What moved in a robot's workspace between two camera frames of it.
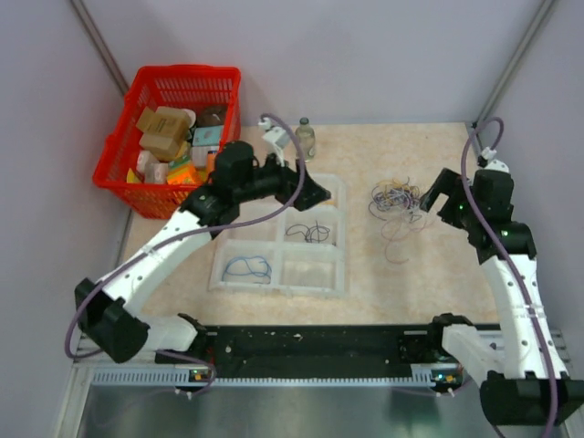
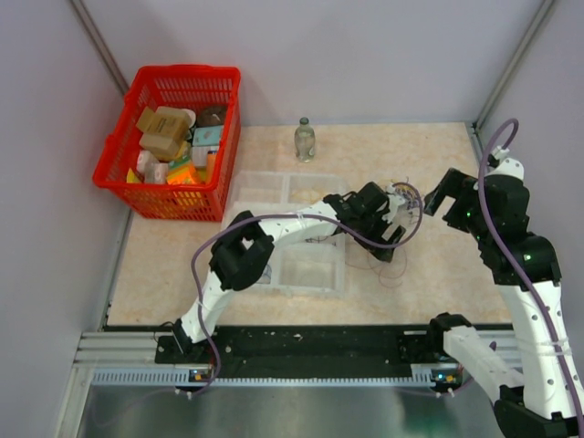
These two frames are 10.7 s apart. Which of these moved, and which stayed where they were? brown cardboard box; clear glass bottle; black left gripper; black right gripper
Moved: black left gripper
Stayed: brown cardboard box; clear glass bottle; black right gripper
